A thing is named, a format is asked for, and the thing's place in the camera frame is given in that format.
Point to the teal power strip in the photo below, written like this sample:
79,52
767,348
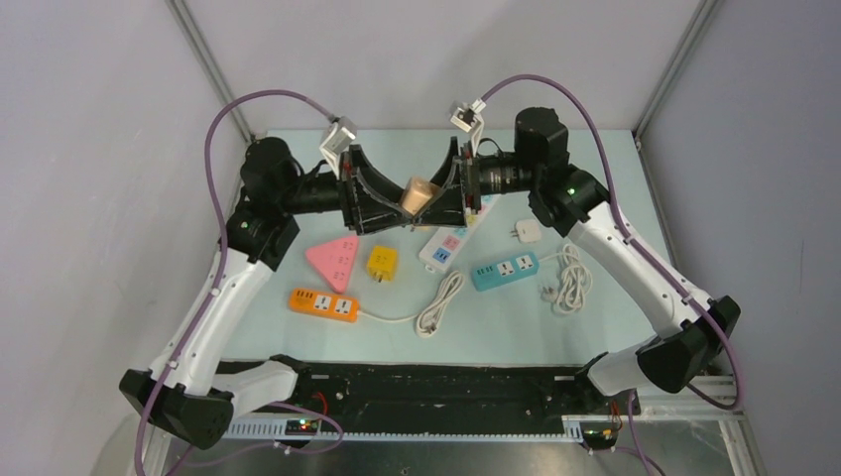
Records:
506,271

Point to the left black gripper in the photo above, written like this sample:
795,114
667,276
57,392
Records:
364,211

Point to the pink triangular power socket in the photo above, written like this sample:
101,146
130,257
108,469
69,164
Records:
334,261

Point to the aluminium frame post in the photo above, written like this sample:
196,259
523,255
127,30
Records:
201,49
691,37

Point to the orange power strip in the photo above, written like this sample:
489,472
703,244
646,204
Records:
325,305

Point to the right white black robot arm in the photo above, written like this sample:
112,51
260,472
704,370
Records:
691,327

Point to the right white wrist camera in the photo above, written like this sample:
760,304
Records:
467,117

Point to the beige cube socket adapter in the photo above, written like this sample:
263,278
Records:
417,193

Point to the left circuit board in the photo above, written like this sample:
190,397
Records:
302,427

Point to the yellow cube socket adapter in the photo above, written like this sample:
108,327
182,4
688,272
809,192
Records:
382,264

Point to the right aluminium frame post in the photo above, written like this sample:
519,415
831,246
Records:
691,37

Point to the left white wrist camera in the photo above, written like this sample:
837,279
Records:
340,134

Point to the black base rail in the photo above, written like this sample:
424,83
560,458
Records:
432,400

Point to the white multicolour power strip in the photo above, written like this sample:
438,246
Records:
440,251

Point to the left aluminium frame post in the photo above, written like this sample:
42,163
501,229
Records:
201,49

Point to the small white plug adapter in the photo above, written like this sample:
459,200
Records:
527,231

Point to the circuit board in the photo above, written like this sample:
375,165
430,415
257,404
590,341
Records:
599,439
302,427

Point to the right circuit board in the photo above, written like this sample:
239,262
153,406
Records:
599,439

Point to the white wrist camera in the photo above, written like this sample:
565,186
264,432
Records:
467,117
340,134

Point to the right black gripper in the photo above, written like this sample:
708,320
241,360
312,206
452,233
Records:
460,183

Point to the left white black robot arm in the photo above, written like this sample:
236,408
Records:
182,392

